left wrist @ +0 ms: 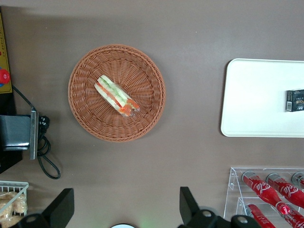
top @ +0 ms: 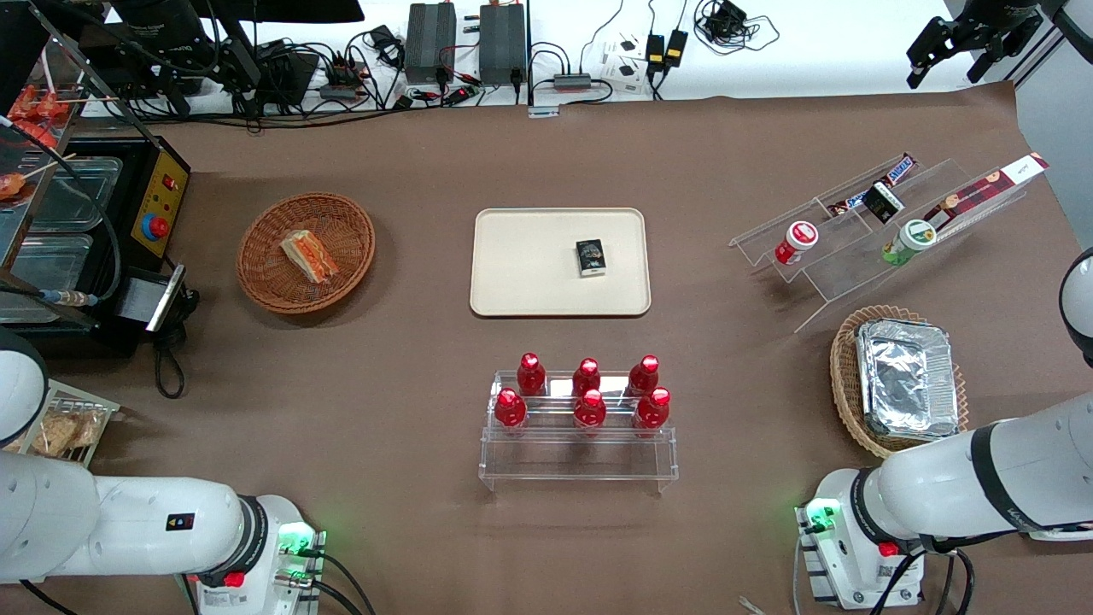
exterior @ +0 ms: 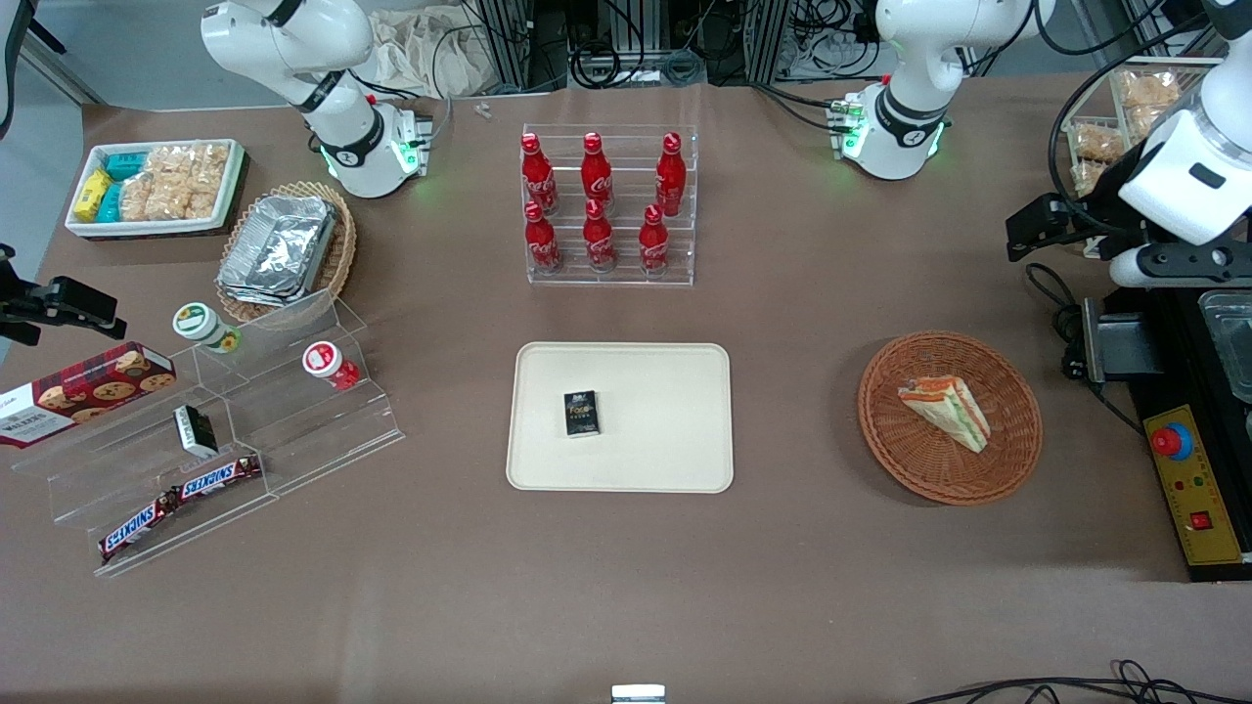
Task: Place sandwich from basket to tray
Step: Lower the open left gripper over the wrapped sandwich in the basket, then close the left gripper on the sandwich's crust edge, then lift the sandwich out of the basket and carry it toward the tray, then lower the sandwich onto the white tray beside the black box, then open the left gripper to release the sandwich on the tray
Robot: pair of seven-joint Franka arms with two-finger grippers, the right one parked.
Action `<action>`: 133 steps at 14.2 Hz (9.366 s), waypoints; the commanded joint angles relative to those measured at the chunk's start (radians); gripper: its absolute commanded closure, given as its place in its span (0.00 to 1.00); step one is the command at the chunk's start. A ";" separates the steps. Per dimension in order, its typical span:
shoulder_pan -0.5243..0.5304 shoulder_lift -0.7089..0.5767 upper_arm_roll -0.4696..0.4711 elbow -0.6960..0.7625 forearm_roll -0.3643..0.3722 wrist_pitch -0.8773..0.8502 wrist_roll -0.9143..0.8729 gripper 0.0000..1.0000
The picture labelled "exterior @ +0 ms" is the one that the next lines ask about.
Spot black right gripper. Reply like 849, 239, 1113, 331
0, 244, 129, 348

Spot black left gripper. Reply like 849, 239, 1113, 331
1006, 193, 1113, 264

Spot triangle sandwich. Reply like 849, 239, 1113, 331
898, 376, 992, 455

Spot white rectangular snack tray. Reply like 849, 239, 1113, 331
65, 139, 247, 242

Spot round brown wicker basket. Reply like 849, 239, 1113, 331
858, 331, 1044, 506

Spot oval tan wicker basket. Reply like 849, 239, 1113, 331
215, 180, 358, 326

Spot beige plastic tray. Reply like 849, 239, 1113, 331
506, 341, 735, 494

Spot red tartan cookie box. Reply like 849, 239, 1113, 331
0, 342, 178, 449

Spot green lid white cup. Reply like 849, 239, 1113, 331
173, 302, 243, 355

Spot yellow snack pack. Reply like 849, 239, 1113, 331
73, 169, 114, 219

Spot clear rice cracker pack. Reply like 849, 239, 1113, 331
181, 176, 229, 220
117, 174, 187, 222
147, 145, 231, 187

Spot small black white box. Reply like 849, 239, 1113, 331
173, 405, 220, 460

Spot clear acrylic stepped shelf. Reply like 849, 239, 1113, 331
10, 376, 280, 580
191, 288, 407, 500

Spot stack of foil trays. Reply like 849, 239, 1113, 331
217, 196, 338, 307

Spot brown snickers bar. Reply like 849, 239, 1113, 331
174, 454, 263, 502
98, 489, 183, 563

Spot red lid white cup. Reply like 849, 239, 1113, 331
302, 340, 361, 392

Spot black machine with yellow panel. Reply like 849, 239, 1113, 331
1081, 284, 1252, 583

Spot red cola bottle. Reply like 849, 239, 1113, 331
581, 132, 615, 212
655, 132, 688, 218
639, 203, 672, 278
520, 132, 559, 217
582, 198, 619, 274
523, 200, 564, 276

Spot clear acrylic bottle rack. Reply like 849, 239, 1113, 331
520, 122, 700, 287

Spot beige cloth bag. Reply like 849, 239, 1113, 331
367, 8, 490, 99

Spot black box with gold print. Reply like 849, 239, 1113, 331
563, 390, 601, 438

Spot black machine power cable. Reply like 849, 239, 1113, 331
1025, 262, 1145, 437

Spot white wire rack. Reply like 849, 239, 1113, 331
1061, 57, 1226, 260

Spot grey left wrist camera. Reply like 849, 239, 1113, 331
1108, 240, 1252, 290

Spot black floor cables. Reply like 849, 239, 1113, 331
910, 660, 1252, 704

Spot black coiled cable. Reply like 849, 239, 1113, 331
569, 43, 623, 92

